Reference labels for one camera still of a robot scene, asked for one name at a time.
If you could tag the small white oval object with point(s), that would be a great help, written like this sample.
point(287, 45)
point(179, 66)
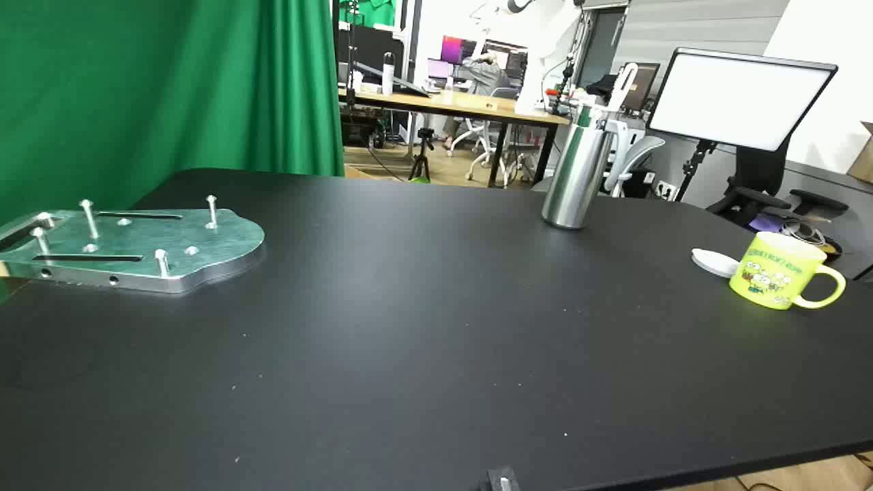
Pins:
point(717, 262)

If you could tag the stainless steel flask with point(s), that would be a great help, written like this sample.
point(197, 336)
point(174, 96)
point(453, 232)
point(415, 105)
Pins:
point(573, 172)

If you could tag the white office chair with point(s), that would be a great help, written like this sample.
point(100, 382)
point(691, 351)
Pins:
point(628, 152)

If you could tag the black computer monitor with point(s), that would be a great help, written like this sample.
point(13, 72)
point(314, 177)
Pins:
point(370, 53)

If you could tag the wooden desk with black legs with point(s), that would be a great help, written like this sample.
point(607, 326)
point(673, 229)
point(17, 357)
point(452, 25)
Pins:
point(474, 107)

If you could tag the cardboard box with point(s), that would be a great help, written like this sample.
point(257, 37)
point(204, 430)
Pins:
point(864, 157)

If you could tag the metal mounting plate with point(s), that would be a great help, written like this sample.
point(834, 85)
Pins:
point(137, 246)

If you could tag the silver bolt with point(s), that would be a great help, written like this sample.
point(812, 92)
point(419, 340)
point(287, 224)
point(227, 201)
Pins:
point(41, 243)
point(89, 218)
point(210, 212)
point(161, 262)

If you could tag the green fabric curtain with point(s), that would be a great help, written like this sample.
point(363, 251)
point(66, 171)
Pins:
point(137, 92)

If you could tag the black camera tripod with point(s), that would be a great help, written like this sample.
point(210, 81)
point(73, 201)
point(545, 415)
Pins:
point(422, 160)

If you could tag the black monitor stand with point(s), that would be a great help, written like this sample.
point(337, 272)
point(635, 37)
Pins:
point(757, 177)

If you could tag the pink lit computer screen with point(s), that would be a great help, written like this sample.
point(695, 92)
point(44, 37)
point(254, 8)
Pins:
point(456, 51)

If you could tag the white bottle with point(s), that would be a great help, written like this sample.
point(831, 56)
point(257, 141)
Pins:
point(388, 75)

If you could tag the yellow-green printed mug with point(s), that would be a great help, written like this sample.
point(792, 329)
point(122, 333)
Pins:
point(770, 273)

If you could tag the white screen computer monitor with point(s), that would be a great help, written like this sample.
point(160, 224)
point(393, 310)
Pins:
point(737, 98)

